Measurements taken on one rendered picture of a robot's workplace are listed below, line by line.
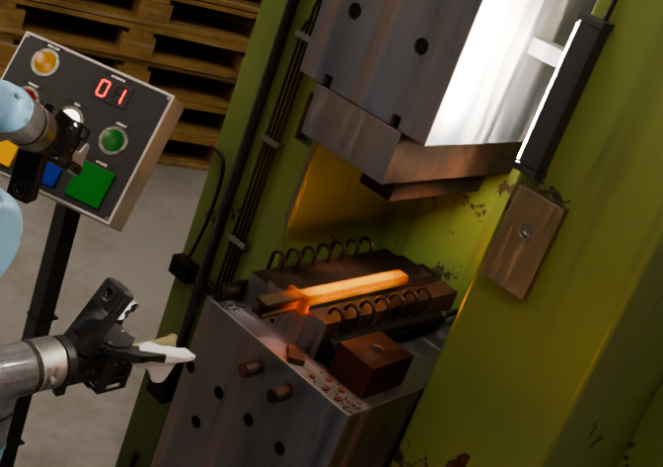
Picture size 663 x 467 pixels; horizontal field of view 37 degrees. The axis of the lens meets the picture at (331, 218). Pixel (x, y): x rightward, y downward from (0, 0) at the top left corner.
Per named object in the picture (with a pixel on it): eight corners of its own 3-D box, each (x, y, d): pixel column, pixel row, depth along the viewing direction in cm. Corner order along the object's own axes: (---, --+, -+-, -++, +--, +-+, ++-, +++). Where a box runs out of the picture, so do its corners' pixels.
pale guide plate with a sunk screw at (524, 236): (521, 300, 164) (564, 210, 157) (479, 272, 168) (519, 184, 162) (527, 299, 165) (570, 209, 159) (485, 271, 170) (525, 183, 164)
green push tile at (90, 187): (96, 209, 189) (115, 174, 190) (63, 193, 190) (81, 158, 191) (99, 211, 191) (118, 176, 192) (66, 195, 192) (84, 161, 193)
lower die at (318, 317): (313, 359, 178) (328, 320, 175) (241, 300, 189) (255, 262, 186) (444, 322, 210) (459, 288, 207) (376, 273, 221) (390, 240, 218)
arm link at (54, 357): (20, 329, 139) (51, 362, 135) (48, 324, 142) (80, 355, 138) (9, 373, 142) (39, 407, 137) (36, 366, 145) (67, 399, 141)
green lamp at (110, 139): (110, 156, 190) (115, 135, 189) (97, 145, 193) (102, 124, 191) (123, 155, 193) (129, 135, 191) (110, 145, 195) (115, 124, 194)
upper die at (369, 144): (381, 185, 165) (402, 133, 162) (300, 131, 176) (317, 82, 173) (510, 173, 197) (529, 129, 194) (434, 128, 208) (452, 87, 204)
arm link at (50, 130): (34, 153, 156) (-10, 132, 157) (44, 161, 161) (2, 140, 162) (56, 111, 157) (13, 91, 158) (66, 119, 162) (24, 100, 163)
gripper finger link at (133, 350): (163, 352, 151) (106, 342, 149) (166, 343, 151) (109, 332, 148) (164, 370, 147) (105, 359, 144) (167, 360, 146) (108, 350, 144)
